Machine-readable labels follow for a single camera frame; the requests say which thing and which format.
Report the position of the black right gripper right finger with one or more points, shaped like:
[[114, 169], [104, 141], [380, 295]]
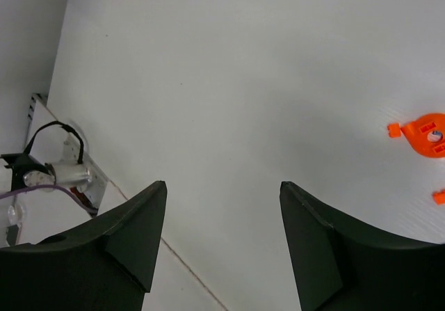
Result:
[[342, 263]]

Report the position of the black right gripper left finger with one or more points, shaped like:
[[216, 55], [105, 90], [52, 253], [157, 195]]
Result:
[[106, 263]]

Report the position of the orange round lego piece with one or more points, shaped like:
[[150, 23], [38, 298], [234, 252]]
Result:
[[416, 132]]

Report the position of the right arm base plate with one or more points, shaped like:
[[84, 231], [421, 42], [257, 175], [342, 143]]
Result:
[[93, 190]]

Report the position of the aluminium table frame rail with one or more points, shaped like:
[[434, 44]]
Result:
[[36, 99]]

